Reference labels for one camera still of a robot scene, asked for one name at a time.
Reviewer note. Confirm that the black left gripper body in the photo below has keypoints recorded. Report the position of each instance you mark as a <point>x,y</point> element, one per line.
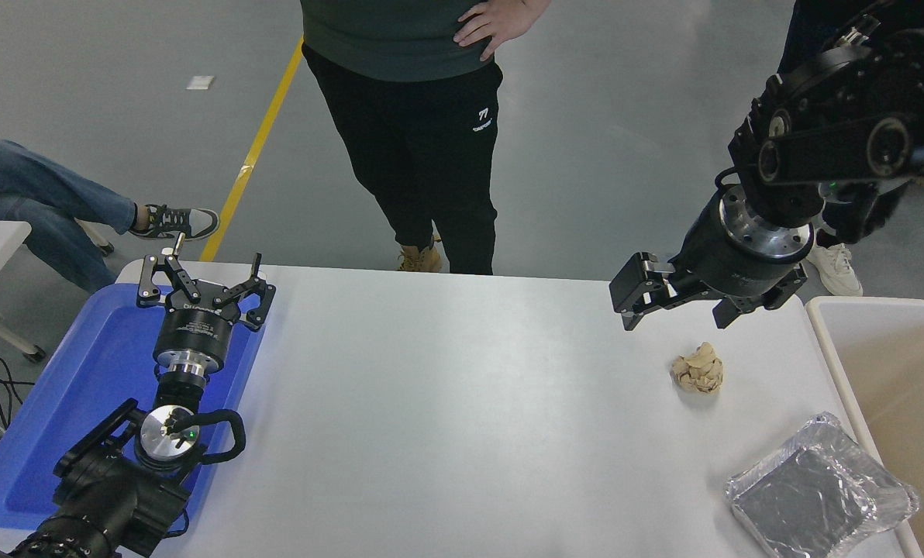
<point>198,333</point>

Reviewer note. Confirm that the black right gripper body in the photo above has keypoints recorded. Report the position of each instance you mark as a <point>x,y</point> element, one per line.
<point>722,267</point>

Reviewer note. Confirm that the silver foil plate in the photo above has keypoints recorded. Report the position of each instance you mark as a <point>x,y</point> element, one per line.
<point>811,496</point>

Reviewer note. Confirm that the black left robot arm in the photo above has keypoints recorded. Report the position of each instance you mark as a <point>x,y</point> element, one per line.
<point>105,496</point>

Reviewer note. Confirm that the large pale dustbin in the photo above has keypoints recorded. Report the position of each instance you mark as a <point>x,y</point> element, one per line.
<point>904,372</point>

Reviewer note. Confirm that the person's hand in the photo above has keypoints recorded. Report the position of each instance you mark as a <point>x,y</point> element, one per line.
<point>501,19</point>

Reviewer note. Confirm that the crumpled tan paper ball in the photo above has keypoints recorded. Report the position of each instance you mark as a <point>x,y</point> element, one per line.
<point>698,370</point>

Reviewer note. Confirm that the white chair leg with caster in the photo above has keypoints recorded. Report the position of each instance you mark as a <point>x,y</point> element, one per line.
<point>104,246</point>

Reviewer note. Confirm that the standing person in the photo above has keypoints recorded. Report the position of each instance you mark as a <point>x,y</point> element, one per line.
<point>423,155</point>
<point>836,267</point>

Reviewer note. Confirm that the blue plastic tray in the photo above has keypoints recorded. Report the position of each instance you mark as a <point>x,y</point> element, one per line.
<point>82,372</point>

